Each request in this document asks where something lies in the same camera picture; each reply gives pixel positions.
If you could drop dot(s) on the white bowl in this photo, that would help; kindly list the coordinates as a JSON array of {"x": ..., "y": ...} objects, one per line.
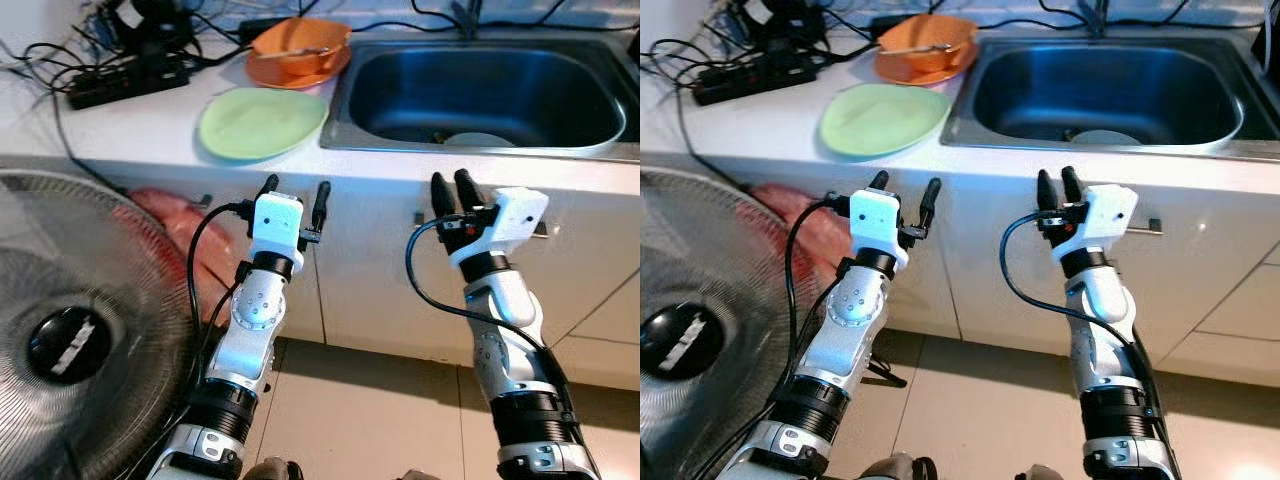
[
  {"x": 480, "y": 140},
  {"x": 1105, "y": 137}
]

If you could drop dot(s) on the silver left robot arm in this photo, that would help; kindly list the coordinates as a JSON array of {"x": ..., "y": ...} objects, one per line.
[
  {"x": 255, "y": 320},
  {"x": 855, "y": 315}
]

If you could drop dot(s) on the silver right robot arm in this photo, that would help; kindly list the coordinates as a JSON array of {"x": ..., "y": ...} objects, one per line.
[
  {"x": 1100, "y": 320},
  {"x": 510, "y": 320}
]

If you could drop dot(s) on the white kitchen cabinet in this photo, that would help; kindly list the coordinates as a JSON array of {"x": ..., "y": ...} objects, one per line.
[
  {"x": 980, "y": 270},
  {"x": 370, "y": 270}
]

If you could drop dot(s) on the green plate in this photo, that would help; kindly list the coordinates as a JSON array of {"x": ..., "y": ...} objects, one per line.
[
  {"x": 885, "y": 120},
  {"x": 260, "y": 125}
]

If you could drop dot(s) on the pink plastic bag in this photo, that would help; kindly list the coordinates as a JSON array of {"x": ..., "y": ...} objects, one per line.
[
  {"x": 170, "y": 225},
  {"x": 800, "y": 225}
]

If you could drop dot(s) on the stainless steel sink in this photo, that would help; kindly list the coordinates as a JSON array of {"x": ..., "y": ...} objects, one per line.
[
  {"x": 480, "y": 90},
  {"x": 1110, "y": 88}
]

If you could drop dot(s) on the orange plate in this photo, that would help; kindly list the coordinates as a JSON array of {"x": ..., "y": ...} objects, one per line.
[
  {"x": 925, "y": 78},
  {"x": 300, "y": 82}
]

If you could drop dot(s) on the black metal-framed stool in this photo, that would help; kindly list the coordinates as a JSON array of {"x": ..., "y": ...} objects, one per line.
[{"x": 888, "y": 372}]

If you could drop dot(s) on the orange bowl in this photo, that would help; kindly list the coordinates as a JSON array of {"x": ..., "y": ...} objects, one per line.
[
  {"x": 915, "y": 34},
  {"x": 290, "y": 38}
]

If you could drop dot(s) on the small black adapter box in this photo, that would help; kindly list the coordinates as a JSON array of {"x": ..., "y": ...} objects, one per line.
[
  {"x": 890, "y": 22},
  {"x": 260, "y": 26}
]

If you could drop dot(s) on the metal faucet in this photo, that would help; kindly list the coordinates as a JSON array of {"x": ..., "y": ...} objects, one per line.
[
  {"x": 467, "y": 18},
  {"x": 1098, "y": 18}
]

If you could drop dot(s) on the large black power adapter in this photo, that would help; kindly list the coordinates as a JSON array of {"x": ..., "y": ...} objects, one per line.
[
  {"x": 150, "y": 25},
  {"x": 785, "y": 22}
]

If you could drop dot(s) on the silver standing fan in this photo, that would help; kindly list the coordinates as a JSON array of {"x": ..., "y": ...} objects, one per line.
[
  {"x": 720, "y": 290},
  {"x": 100, "y": 300}
]

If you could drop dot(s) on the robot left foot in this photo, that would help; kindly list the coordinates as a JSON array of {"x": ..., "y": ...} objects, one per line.
[
  {"x": 272, "y": 470},
  {"x": 895, "y": 468}
]

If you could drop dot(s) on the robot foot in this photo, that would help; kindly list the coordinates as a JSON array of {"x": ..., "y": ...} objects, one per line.
[
  {"x": 895, "y": 468},
  {"x": 1040, "y": 473},
  {"x": 272, "y": 470},
  {"x": 425, "y": 475}
]

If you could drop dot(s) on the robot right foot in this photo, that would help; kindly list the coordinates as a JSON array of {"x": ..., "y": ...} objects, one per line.
[
  {"x": 1040, "y": 473},
  {"x": 425, "y": 475}
]

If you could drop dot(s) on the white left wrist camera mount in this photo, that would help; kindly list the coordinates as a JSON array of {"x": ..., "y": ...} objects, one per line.
[
  {"x": 276, "y": 225},
  {"x": 878, "y": 222}
]

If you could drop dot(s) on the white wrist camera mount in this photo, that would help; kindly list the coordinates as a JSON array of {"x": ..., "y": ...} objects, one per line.
[
  {"x": 276, "y": 225},
  {"x": 878, "y": 222},
  {"x": 510, "y": 218},
  {"x": 1105, "y": 215}
]

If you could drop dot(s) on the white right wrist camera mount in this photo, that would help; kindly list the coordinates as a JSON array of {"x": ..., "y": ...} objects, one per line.
[
  {"x": 510, "y": 218},
  {"x": 1105, "y": 215}
]

